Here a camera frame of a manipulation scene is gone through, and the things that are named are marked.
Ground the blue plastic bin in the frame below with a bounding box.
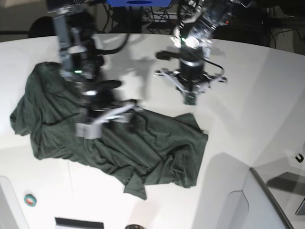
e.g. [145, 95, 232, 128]
[106, 0, 171, 7]

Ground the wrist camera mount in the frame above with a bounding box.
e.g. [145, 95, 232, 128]
[183, 92, 197, 106]
[76, 123, 102, 140]

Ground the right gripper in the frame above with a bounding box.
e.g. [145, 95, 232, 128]
[78, 80, 143, 126]

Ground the small black round object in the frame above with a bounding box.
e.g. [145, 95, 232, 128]
[125, 224, 144, 229]

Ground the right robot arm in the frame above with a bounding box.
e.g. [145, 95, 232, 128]
[46, 0, 139, 125]

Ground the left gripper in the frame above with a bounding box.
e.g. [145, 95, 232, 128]
[155, 51, 228, 94]

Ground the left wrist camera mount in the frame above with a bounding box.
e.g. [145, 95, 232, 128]
[183, 92, 197, 106]

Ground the black U-shaped hook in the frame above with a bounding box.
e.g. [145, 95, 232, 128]
[295, 154, 305, 163]

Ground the green red tape roll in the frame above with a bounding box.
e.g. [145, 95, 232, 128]
[24, 194, 37, 207]

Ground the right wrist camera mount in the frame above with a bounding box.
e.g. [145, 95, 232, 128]
[76, 123, 102, 140]

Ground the dark green t-shirt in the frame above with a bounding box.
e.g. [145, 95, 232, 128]
[10, 62, 208, 200]

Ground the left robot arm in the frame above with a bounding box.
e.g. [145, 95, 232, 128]
[155, 0, 251, 98]

